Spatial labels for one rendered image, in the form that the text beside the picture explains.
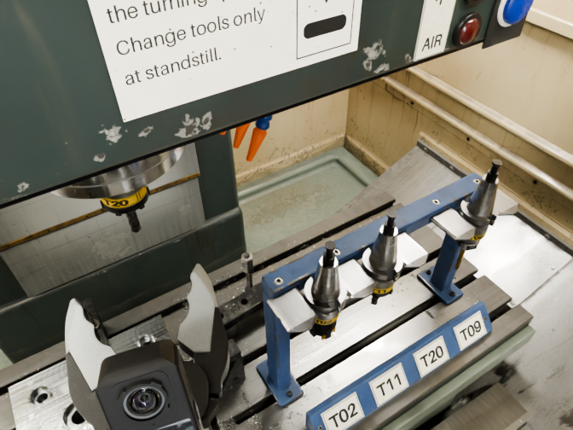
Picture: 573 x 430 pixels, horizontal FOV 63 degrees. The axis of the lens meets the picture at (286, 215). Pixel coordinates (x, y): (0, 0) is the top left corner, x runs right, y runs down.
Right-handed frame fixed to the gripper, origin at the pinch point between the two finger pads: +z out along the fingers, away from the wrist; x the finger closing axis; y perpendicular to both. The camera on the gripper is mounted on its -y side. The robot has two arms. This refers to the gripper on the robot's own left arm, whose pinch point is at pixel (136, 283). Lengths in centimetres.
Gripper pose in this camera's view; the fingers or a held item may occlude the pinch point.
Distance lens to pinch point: 42.5
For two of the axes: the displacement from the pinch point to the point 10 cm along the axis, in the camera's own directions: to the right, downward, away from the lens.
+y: 0.0, 6.9, 7.3
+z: -3.5, -6.8, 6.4
